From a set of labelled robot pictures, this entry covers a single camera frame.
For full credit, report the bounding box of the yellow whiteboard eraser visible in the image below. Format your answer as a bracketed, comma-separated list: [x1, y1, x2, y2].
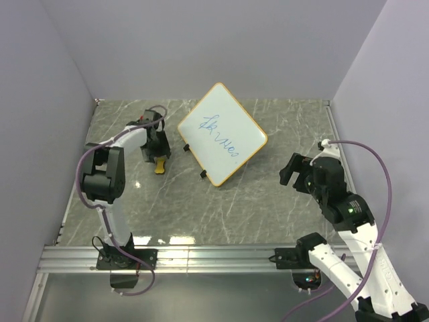
[154, 156, 166, 175]

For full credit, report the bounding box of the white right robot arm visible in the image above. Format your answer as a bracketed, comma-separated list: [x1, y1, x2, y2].
[275, 153, 428, 321]

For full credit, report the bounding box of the aluminium mounting rail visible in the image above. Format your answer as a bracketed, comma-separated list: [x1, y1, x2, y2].
[36, 244, 361, 273]

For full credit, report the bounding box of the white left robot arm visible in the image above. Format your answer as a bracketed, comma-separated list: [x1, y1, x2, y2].
[76, 125, 171, 270]

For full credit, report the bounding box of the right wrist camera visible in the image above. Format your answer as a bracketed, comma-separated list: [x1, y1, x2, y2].
[310, 139, 341, 166]

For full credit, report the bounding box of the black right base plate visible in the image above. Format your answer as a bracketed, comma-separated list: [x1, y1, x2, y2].
[268, 248, 314, 270]

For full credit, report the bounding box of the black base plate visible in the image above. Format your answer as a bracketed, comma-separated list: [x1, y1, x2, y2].
[268, 248, 314, 270]
[95, 248, 158, 270]

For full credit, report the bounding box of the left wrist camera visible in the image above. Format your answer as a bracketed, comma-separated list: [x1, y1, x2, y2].
[139, 109, 165, 129]

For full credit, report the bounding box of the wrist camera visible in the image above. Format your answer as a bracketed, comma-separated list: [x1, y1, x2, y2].
[310, 139, 341, 166]
[139, 109, 165, 129]

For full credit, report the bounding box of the yellow-framed whiteboard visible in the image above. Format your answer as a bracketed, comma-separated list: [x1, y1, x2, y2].
[178, 83, 267, 186]

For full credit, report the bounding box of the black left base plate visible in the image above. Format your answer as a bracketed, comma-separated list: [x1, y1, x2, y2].
[95, 248, 158, 270]

